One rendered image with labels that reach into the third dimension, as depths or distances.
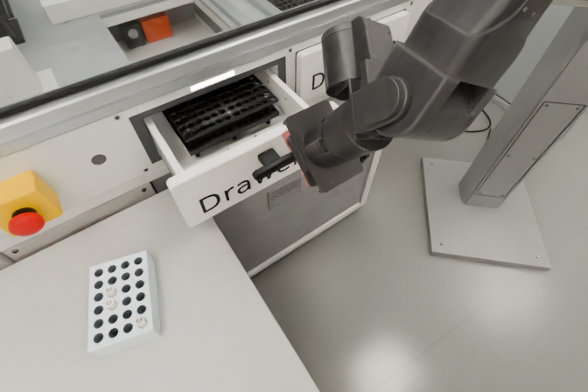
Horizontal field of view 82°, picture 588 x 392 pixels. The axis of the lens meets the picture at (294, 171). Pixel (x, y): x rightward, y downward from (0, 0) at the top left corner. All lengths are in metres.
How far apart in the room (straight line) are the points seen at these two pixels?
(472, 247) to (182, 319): 1.24
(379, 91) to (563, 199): 1.74
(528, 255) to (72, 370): 1.51
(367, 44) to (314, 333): 1.12
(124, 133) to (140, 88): 0.08
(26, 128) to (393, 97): 0.47
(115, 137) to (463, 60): 0.50
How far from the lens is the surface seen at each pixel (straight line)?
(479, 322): 1.49
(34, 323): 0.67
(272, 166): 0.49
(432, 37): 0.27
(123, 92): 0.56
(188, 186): 0.49
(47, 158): 0.61
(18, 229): 0.60
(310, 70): 0.69
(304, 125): 0.41
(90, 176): 0.65
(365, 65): 0.32
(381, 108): 0.27
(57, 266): 0.69
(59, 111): 0.56
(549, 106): 1.30
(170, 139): 0.67
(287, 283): 1.37
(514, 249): 1.64
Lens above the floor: 1.29
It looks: 52 degrees down
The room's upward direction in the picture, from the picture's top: straight up
